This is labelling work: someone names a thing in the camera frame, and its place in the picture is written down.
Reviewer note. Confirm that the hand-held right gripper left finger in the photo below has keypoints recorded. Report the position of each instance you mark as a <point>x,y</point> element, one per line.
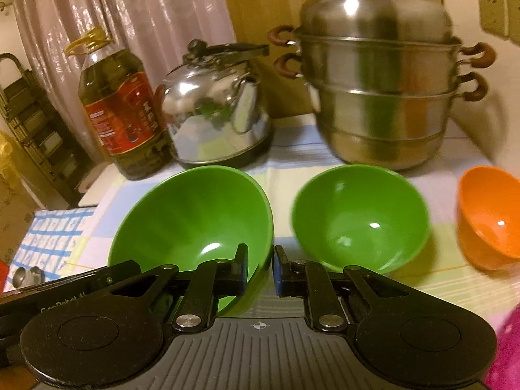
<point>242,280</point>

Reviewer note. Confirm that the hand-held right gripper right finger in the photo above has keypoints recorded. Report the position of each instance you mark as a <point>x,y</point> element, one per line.
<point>277,280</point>

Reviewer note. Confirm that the small green bowl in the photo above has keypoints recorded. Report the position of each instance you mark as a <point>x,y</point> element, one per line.
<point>191,215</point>

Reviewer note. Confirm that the large green bowl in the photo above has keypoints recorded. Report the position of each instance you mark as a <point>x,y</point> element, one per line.
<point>357,219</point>

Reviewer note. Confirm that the orange bowl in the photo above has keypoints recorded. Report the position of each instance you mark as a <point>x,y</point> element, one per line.
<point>487,219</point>

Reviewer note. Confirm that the pink transparent plate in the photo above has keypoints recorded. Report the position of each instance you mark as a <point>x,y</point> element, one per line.
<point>505,353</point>

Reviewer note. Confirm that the small silver metal object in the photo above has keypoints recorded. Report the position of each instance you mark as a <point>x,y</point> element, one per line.
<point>27,276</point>

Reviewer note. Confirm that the blue white checked towel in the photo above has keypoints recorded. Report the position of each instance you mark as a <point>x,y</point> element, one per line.
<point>53,235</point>

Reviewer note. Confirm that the yellow plastic object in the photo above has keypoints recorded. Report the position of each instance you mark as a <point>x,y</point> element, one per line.
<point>7,154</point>

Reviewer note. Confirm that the dark shelf rack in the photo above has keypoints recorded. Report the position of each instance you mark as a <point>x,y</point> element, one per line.
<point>36,130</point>

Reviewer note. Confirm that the stainless steel kettle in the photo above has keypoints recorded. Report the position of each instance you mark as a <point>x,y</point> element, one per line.
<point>211,113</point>

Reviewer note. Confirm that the checked pastel tablecloth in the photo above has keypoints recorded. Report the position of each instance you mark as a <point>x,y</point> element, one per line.
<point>447,292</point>

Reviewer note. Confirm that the cooking oil bottle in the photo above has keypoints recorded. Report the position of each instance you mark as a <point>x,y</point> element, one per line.
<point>118,118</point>

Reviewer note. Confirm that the stainless steel steamer pot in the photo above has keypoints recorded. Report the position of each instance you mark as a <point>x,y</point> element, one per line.
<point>386,89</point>

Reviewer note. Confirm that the wooden panel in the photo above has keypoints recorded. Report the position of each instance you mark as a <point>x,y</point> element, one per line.
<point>264,4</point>

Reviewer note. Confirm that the pink sheer curtain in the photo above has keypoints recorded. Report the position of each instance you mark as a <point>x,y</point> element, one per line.
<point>142,8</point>

